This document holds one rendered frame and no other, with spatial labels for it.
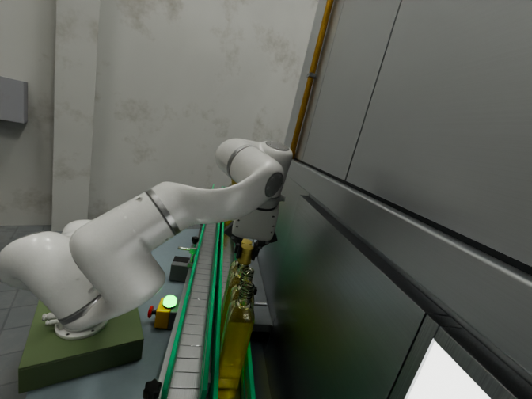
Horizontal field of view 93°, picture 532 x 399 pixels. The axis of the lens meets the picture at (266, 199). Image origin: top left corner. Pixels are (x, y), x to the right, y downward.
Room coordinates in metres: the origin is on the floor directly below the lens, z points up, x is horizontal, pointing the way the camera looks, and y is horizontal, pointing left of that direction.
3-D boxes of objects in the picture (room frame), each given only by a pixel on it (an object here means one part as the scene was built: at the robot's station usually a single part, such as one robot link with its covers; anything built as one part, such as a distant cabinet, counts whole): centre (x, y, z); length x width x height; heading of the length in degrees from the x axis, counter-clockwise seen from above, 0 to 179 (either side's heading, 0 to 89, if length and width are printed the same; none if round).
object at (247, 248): (0.60, 0.02, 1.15); 0.04 x 0.04 x 0.04
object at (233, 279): (0.60, 0.02, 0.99); 0.06 x 0.06 x 0.21; 11
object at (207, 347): (1.23, 0.21, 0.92); 1.75 x 0.01 x 0.08; 12
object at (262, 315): (1.15, 0.02, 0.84); 0.95 x 0.09 x 0.11; 12
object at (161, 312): (0.74, 0.24, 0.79); 0.07 x 0.07 x 0.07; 12
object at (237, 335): (0.48, 0.00, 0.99); 0.06 x 0.06 x 0.21; 12
